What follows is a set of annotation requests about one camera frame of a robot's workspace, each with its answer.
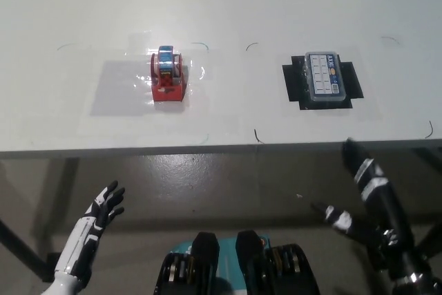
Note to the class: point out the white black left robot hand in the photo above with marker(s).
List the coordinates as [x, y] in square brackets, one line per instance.
[86, 231]

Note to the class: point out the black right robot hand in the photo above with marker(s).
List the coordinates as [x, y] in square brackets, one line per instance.
[383, 201]

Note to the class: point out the clear plastic screw box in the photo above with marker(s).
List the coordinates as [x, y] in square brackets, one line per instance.
[324, 75]

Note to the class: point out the black tape patch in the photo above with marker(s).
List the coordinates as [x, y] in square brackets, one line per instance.
[293, 81]

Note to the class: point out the red tape dispenser with roll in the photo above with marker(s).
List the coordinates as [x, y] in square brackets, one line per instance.
[167, 81]

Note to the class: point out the black table foot bar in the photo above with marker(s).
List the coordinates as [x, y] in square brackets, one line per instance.
[20, 245]

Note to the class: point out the clear plastic film sheet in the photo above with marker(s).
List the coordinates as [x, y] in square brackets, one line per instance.
[121, 87]

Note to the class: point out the black teal robot torso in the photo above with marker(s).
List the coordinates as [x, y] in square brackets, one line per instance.
[248, 267]

